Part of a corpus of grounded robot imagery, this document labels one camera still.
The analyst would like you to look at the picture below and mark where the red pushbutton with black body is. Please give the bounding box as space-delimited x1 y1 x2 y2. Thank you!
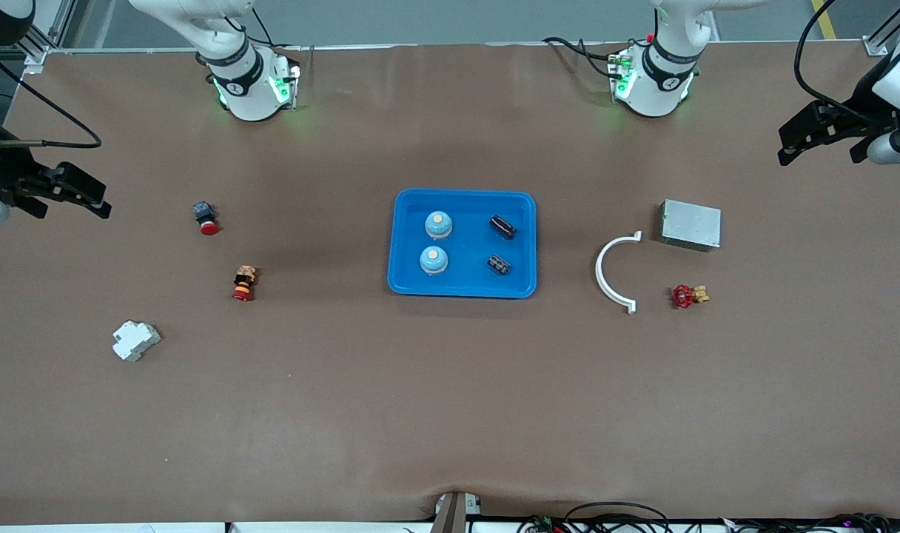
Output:
193 201 221 236

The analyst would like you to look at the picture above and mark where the silver metal power supply box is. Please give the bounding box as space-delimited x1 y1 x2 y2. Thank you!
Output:
659 199 722 253

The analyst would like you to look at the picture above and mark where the white circuit breaker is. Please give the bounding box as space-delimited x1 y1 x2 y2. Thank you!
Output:
112 320 162 363

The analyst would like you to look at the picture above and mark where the brass valve with red handwheel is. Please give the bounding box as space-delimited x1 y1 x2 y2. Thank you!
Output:
671 284 711 309

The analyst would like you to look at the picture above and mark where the white curved pipe clamp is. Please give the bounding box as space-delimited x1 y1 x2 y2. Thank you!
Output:
595 231 643 315

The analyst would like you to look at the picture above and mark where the brown table mat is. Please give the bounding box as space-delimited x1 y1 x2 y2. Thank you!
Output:
0 41 900 526

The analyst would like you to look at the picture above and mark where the blue plastic tray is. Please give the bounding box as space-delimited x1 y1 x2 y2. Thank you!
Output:
387 189 538 300

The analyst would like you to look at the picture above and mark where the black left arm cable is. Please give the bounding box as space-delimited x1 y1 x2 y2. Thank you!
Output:
793 0 876 123

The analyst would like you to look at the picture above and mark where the black base cables left arm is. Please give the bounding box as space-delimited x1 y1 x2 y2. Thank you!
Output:
543 36 622 81

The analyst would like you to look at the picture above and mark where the black base cable right arm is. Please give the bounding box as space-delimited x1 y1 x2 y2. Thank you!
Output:
252 7 303 53

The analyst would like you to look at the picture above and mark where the tangled cable bundle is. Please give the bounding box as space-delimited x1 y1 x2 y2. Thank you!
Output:
517 511 900 533

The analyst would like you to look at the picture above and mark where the black looped cable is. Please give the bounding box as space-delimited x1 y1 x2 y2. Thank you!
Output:
565 501 671 533

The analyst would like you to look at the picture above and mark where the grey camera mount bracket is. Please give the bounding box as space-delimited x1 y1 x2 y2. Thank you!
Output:
429 492 484 533

